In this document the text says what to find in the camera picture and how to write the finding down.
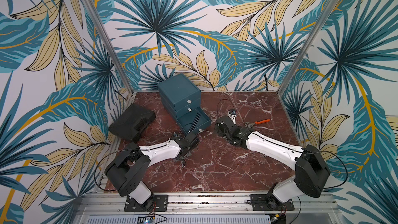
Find teal bottom drawer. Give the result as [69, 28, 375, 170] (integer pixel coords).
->
[176, 107, 211, 134]

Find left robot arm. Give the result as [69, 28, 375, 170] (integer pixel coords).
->
[105, 132, 199, 210]

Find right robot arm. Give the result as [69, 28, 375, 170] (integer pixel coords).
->
[215, 116, 330, 207]

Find teal three-drawer cabinet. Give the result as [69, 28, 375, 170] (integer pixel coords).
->
[157, 74, 201, 120]

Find black cloth cover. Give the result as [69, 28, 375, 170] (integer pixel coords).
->
[108, 103, 155, 143]

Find green circuit board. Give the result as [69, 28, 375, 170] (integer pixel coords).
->
[137, 216, 155, 224]

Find orange handled pliers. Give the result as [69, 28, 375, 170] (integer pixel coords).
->
[245, 119, 271, 128]

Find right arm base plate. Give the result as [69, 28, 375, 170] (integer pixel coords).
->
[247, 194, 295, 212]

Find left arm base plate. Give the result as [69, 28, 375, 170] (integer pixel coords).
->
[124, 195, 169, 212]

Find aluminium front rail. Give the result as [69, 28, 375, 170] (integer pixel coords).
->
[73, 191, 345, 224]

